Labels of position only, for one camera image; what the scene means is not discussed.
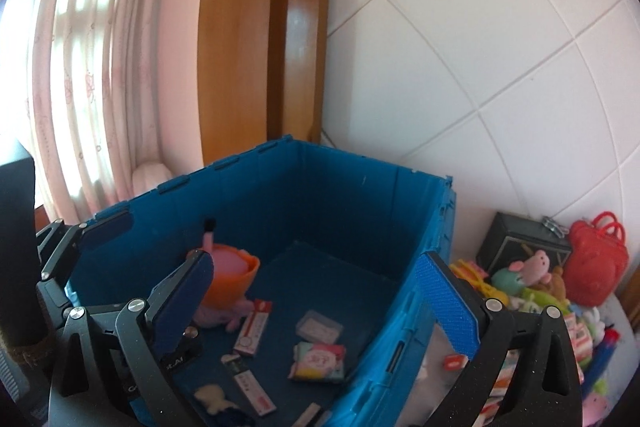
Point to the red white medicine box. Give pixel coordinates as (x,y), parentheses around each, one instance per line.
(455,361)
(252,329)

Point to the yellow plastic toy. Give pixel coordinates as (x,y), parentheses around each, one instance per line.
(470,272)

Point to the clear floss pick box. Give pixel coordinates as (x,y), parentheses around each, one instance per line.
(320,327)

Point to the narrow white box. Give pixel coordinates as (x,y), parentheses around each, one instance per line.
(307,417)

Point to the small pink pig plush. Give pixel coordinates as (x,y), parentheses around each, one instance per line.
(532,264)

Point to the wooden door frame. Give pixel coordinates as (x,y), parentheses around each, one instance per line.
(240,32)

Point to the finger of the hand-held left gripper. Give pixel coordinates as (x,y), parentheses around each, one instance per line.
(107,229)

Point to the pink rounded cushion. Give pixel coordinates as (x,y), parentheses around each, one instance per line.
(147,174)

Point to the orange dress pig plush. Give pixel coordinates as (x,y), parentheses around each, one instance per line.
(230,264)

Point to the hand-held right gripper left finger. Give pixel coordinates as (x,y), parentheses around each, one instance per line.
(182,302)

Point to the black box with metal clasp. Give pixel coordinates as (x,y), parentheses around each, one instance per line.
(505,237)

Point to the blue plastic crate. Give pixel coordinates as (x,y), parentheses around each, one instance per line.
(350,207)

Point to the small pig print tissue pack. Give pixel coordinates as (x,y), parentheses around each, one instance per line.
(317,362)

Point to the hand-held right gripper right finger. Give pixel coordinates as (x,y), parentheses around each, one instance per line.
(445,302)

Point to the light green plush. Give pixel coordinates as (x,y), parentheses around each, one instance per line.
(535,294)

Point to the red toy suitcase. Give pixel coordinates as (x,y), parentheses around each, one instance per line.
(595,267)

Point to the dark upright panel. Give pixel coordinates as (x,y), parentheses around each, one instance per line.
(15,232)

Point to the white rabbit plush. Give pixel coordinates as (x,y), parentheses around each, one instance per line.
(595,322)

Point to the brown bear plush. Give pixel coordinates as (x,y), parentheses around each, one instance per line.
(557,282)

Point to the pink curtain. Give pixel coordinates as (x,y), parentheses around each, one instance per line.
(100,57)

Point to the blue fuzzy duster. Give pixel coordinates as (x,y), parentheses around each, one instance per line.
(605,352)

